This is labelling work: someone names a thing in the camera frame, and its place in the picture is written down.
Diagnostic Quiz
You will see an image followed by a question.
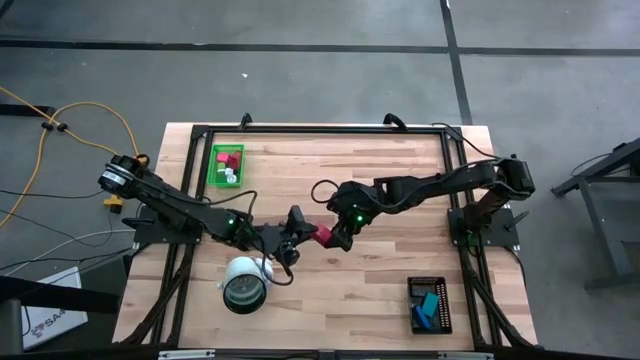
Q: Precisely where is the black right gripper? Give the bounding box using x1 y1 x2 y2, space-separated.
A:
323 180 384 252

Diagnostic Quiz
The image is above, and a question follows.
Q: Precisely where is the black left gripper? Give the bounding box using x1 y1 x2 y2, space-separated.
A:
247 205 320 266

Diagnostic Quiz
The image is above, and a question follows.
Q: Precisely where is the red rectangular block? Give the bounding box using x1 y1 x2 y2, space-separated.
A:
310 223 334 249

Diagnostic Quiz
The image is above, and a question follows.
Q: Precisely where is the teal block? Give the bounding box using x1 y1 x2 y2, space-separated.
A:
420 291 441 318

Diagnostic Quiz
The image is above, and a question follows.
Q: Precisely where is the blue block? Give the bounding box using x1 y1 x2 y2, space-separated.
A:
410 303 432 330

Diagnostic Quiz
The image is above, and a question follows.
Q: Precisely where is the white round desk fan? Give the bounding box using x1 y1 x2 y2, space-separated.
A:
216 255 275 316

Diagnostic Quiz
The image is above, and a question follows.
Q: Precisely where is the green plastic basket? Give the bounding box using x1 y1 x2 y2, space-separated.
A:
206 143 247 190

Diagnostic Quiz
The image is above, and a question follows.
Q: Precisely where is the black plastic basket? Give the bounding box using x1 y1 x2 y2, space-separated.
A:
406 275 454 336

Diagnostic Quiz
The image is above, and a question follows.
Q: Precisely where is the white case with logo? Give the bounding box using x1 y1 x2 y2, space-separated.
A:
19 266 90 351

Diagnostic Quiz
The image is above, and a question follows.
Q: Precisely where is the dark metal stand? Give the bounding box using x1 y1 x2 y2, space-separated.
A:
552 137 640 292

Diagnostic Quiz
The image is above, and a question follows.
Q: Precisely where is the black aluminium table frame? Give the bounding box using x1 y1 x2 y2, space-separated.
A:
117 123 536 351

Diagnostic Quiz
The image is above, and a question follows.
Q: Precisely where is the black cable loop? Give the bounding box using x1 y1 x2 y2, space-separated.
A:
382 112 407 132

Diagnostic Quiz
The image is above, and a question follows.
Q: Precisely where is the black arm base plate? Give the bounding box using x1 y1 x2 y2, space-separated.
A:
447 205 520 247
133 205 206 245

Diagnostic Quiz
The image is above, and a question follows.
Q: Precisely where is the silver metal bracket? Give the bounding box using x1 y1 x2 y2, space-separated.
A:
158 349 216 360
438 351 495 360

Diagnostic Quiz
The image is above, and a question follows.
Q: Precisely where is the white floor cable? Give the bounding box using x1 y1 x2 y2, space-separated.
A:
0 228 136 279

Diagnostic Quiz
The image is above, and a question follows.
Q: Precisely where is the yellow extension cable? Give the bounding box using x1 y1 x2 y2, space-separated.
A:
0 85 151 231

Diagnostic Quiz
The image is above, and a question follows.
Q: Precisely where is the black floor cable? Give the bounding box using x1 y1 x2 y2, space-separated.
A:
0 188 104 199

